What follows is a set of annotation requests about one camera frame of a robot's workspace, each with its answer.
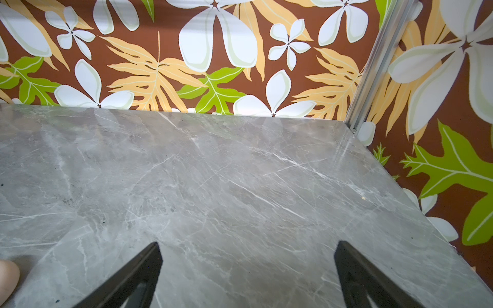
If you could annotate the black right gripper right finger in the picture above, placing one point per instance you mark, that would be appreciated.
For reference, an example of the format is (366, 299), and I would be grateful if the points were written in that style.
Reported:
(364, 285)

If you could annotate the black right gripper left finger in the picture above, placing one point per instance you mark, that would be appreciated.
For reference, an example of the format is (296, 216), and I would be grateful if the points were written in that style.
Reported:
(131, 286)

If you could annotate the aluminium frame post right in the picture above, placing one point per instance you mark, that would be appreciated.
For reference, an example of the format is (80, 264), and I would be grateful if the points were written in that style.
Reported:
(393, 26)

